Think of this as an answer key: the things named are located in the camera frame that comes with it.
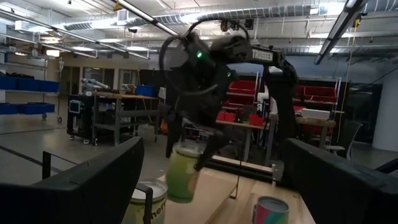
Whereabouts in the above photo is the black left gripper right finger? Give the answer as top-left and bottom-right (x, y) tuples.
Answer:
(281, 138), (398, 224)

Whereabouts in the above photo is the teal cherries can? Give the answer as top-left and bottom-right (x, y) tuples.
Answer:
(121, 178), (169, 224)

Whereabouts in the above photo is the metal-legged wooden workbench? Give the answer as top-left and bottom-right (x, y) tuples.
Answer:
(91, 91), (161, 147)

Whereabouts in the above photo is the white shelving rack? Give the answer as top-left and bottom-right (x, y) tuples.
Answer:
(0, 58), (65, 124)

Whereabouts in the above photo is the black right arm cable loop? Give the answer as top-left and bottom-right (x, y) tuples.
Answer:
(158, 17), (251, 97)

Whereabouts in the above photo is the large red storage bin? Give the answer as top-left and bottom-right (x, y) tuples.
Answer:
(302, 86), (338, 103)
(228, 80), (259, 96)

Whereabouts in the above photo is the black cart with screen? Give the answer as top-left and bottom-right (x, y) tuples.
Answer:
(66, 94), (95, 144)

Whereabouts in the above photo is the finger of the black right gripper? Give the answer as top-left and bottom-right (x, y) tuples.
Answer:
(165, 106), (185, 158)
(193, 126), (233, 172)

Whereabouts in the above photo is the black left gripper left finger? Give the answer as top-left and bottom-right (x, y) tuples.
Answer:
(0, 136), (146, 224)

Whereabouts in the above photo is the white box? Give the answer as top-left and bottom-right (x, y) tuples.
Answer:
(300, 108), (331, 121)

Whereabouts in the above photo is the overhead light bar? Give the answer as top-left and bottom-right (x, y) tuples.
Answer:
(113, 0), (180, 36)
(313, 0), (373, 65)

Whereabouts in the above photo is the orange red pineapple can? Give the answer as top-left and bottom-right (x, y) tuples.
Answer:
(251, 195), (290, 224)

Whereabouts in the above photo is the small red storage bin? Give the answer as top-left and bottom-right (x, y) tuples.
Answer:
(248, 114), (266, 127)
(216, 111), (238, 123)

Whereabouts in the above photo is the grey office chair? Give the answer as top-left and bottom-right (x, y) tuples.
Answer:
(324, 121), (364, 160)

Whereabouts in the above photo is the silver ceiling duct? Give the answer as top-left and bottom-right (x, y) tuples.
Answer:
(60, 2), (315, 32)

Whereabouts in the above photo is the wooden top workbench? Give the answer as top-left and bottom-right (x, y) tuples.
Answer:
(269, 113), (337, 151)
(214, 119), (272, 163)

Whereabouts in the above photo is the green oranges can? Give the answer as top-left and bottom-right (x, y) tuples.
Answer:
(165, 142), (205, 204)

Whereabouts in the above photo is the blue storage bin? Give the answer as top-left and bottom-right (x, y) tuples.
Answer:
(135, 84), (157, 98)
(0, 75), (18, 91)
(17, 78), (42, 92)
(17, 102), (56, 115)
(40, 80), (60, 93)
(0, 103), (19, 116)

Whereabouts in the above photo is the black overhead camera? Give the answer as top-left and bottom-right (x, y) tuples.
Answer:
(220, 17), (255, 32)

